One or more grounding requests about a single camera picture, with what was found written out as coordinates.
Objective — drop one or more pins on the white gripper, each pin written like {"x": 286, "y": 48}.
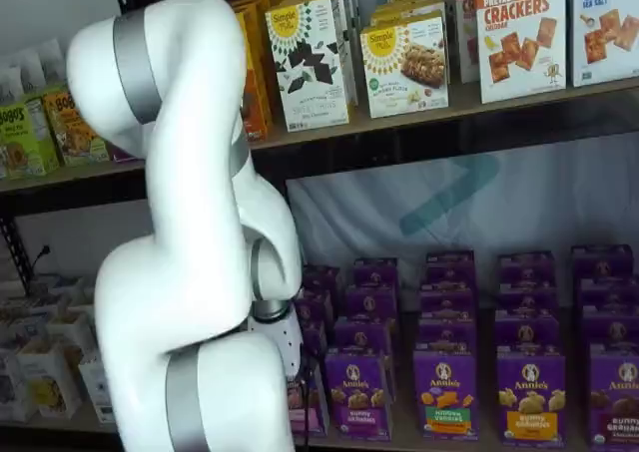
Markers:
{"x": 284, "y": 342}

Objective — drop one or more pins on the purple Annie's box pink patch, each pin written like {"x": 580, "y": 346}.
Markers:
{"x": 307, "y": 417}

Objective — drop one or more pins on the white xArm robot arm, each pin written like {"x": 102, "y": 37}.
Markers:
{"x": 175, "y": 272}

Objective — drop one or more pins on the purple Annie's snack box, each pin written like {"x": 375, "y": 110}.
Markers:
{"x": 609, "y": 292}
{"x": 526, "y": 297}
{"x": 313, "y": 307}
{"x": 369, "y": 300}
{"x": 447, "y": 297}
{"x": 449, "y": 265}
{"x": 526, "y": 329}
{"x": 444, "y": 329}
{"x": 322, "y": 277}
{"x": 611, "y": 327}
{"x": 601, "y": 260}
{"x": 525, "y": 267}
{"x": 313, "y": 337}
{"x": 374, "y": 270}
{"x": 359, "y": 332}

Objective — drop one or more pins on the purple Annie's box violet patch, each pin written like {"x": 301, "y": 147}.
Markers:
{"x": 357, "y": 397}

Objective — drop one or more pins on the purple Annie's box green patch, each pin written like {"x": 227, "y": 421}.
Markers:
{"x": 447, "y": 397}

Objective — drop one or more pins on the white patterned pastry box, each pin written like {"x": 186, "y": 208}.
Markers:
{"x": 70, "y": 329}
{"x": 92, "y": 387}
{"x": 12, "y": 387}
{"x": 27, "y": 329}
{"x": 47, "y": 377}
{"x": 70, "y": 292}

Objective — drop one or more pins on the purple Annie's box yellow patch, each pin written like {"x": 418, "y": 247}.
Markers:
{"x": 531, "y": 402}

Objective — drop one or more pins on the orange Bobo's box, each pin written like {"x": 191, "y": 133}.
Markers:
{"x": 65, "y": 142}

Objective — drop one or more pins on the yellow Simple Mills bars box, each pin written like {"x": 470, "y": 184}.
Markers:
{"x": 404, "y": 68}
{"x": 409, "y": 5}

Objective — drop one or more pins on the green Bobo's box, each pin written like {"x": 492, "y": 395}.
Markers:
{"x": 25, "y": 137}

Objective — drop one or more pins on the purple Annie's box brown patch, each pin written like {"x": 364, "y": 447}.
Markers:
{"x": 616, "y": 407}

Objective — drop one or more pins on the orange pretzel crackers cheddar box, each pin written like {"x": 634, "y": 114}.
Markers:
{"x": 521, "y": 38}
{"x": 464, "y": 33}

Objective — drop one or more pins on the blue pretzel crackers box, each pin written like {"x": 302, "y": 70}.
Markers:
{"x": 606, "y": 28}

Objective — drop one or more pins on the white backdrop sheet teal logo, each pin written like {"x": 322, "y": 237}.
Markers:
{"x": 349, "y": 212}

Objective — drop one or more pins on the white stand-up pouch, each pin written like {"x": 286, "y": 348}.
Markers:
{"x": 52, "y": 58}
{"x": 27, "y": 70}

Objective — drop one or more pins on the black wall plug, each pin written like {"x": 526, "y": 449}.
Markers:
{"x": 42, "y": 255}

